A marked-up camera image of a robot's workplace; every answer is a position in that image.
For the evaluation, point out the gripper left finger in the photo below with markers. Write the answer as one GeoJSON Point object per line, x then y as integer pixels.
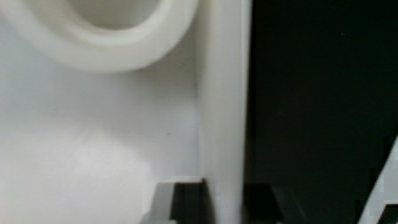
{"type": "Point", "coordinates": [182, 204]}

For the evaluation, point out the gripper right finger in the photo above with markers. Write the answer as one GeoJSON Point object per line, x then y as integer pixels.
{"type": "Point", "coordinates": [271, 205]}

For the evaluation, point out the white square tabletop tray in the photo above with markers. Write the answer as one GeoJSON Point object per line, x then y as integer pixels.
{"type": "Point", "coordinates": [124, 98]}

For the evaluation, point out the white L-shaped obstacle fence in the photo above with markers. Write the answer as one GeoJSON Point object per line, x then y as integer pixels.
{"type": "Point", "coordinates": [381, 209]}

